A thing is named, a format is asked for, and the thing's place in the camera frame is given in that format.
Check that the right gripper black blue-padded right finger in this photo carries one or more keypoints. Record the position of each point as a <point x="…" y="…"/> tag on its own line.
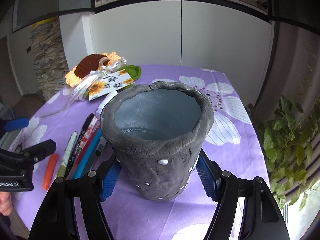
<point x="261" y="217"/>

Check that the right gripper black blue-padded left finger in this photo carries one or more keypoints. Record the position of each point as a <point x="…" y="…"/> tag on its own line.
<point x="56" y="218"/>

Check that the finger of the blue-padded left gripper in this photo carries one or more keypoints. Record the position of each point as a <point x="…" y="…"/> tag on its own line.
<point x="15" y="124"/>

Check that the orange marker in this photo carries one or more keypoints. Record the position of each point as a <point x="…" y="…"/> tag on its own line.
<point x="49" y="171"/>

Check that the green white pen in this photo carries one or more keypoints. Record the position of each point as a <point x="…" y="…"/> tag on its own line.
<point x="66" y="156"/>

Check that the blue pen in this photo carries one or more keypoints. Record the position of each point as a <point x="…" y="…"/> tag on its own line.
<point x="87" y="154"/>

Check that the black pen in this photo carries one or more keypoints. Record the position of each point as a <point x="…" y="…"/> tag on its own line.
<point x="74" y="152"/>

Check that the clear black-tip pen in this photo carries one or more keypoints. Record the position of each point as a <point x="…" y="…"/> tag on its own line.
<point x="96" y="154"/>

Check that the grey clay pen holder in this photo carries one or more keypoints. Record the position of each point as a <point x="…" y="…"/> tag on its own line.
<point x="157" y="132"/>

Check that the person's hand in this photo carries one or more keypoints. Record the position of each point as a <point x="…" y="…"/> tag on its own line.
<point x="5" y="203"/>

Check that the stack of newspapers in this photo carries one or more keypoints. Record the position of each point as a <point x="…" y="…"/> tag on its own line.
<point x="50" y="65"/>

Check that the crocheted sunflower bouquet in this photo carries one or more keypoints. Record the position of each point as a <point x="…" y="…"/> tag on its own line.
<point x="91" y="63"/>

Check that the green potted plant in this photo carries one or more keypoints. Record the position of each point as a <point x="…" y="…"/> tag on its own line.
<point x="286" y="120"/>

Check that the white ribbon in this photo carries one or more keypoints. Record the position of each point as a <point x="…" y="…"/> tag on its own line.
<point x="88" y="81"/>

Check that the white cabinet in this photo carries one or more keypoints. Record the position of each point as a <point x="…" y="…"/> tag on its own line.
<point x="222" y="35"/>

